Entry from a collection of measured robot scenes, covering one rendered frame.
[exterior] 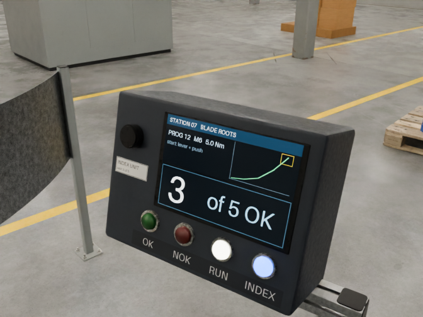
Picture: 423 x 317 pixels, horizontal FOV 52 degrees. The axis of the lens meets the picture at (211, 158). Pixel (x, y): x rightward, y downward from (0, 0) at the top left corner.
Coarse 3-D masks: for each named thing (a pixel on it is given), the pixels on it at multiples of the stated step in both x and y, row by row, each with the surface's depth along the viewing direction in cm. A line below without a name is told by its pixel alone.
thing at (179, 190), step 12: (168, 168) 49; (180, 168) 48; (168, 180) 49; (180, 180) 48; (192, 180) 48; (168, 192) 50; (180, 192) 49; (192, 192) 48; (168, 204) 50; (180, 204) 49; (192, 204) 48
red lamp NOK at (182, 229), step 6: (180, 228) 49; (186, 228) 48; (192, 228) 48; (174, 234) 50; (180, 234) 48; (186, 234) 48; (192, 234) 48; (180, 240) 49; (186, 240) 48; (192, 240) 48
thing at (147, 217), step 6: (150, 210) 51; (144, 216) 51; (150, 216) 51; (156, 216) 51; (144, 222) 51; (150, 222) 51; (156, 222) 51; (144, 228) 52; (150, 228) 51; (156, 228) 51
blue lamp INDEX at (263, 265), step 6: (258, 258) 44; (264, 258) 44; (270, 258) 44; (252, 264) 45; (258, 264) 44; (264, 264) 43; (270, 264) 43; (258, 270) 44; (264, 270) 43; (270, 270) 43; (258, 276) 44; (264, 276) 44; (270, 276) 44
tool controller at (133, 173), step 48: (144, 96) 50; (192, 96) 57; (144, 144) 51; (192, 144) 47; (240, 144) 44; (288, 144) 41; (336, 144) 43; (144, 192) 52; (240, 192) 45; (288, 192) 42; (336, 192) 47; (144, 240) 52; (240, 240) 45; (288, 240) 42; (240, 288) 46; (288, 288) 43
